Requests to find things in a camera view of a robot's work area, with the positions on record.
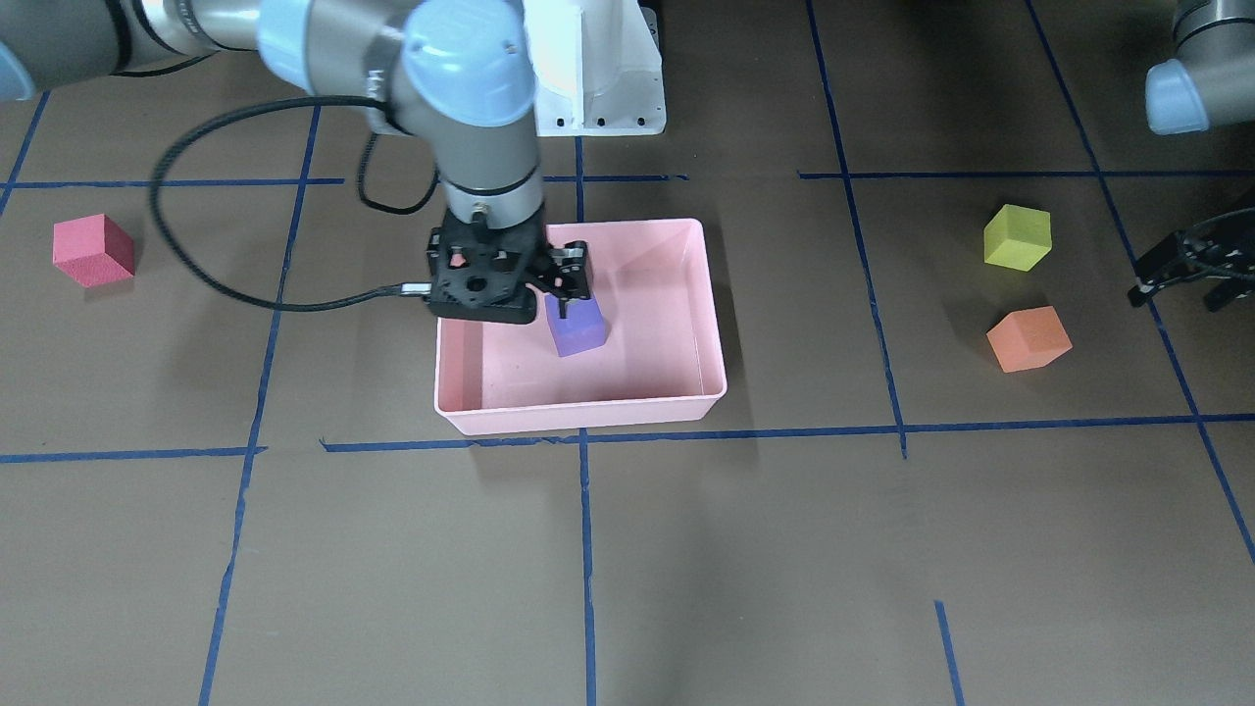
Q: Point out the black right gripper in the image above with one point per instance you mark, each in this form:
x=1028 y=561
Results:
x=572 y=273

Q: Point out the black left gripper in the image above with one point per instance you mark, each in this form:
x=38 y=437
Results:
x=1188 y=257

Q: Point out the purple foam block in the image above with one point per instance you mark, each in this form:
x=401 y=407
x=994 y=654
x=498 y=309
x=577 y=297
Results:
x=575 y=325

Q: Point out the orange foam block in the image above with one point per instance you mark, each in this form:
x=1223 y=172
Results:
x=1028 y=339

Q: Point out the yellow-green foam block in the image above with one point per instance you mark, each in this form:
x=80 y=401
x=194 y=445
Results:
x=1017 y=237

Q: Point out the red foam block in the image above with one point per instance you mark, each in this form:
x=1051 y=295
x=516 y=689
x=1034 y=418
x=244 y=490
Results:
x=93 y=251

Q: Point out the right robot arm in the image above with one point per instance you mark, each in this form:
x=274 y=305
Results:
x=456 y=74

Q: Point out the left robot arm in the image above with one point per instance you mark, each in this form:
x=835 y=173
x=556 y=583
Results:
x=1209 y=82

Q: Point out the pink plastic bin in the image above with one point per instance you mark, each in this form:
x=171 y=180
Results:
x=663 y=360

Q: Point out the brown paper table mat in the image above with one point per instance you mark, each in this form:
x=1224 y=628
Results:
x=207 y=503

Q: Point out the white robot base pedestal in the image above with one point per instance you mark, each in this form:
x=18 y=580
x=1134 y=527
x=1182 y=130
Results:
x=598 y=67

